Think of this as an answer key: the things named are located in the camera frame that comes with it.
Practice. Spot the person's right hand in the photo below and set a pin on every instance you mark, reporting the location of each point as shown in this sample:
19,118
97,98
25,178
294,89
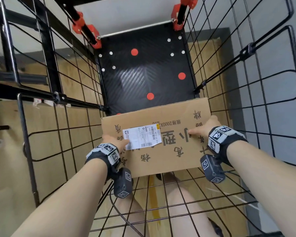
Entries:
204,129

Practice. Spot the person's left hand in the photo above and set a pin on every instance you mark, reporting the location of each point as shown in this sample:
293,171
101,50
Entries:
116,144

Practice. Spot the brown cardboard box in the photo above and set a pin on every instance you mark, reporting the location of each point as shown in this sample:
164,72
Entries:
175,115

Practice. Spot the person's right forearm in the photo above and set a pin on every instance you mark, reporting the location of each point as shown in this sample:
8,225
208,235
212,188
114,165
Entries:
266,182

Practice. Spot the person's left forearm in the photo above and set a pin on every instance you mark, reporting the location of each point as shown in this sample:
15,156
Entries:
64,202

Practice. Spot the person's left leg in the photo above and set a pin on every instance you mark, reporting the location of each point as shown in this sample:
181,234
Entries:
130,214

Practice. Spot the person's leg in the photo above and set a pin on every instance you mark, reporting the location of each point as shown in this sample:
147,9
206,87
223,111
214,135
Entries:
182,209
130,214

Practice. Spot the person's right leg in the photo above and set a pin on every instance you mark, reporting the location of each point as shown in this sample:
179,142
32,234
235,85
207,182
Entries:
182,209

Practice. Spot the person's black shoe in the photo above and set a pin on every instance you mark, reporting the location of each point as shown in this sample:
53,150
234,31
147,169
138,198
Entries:
215,228

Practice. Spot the left marker wristband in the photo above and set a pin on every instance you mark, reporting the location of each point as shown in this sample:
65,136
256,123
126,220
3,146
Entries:
101,155

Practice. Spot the marker wristband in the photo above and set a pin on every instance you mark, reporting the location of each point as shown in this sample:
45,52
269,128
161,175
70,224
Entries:
101,155
227,143

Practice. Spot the right marker wristband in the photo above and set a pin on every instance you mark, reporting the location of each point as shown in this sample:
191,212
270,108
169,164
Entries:
227,143

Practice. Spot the dark grey baseboard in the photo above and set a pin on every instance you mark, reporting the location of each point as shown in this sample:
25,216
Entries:
227,59

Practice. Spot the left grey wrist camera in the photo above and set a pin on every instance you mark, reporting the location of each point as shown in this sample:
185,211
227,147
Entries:
123,183

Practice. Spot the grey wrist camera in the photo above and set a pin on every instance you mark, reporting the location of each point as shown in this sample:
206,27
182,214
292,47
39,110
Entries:
212,169
123,183

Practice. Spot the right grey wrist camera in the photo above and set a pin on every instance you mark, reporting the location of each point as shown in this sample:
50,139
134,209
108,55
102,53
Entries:
212,169

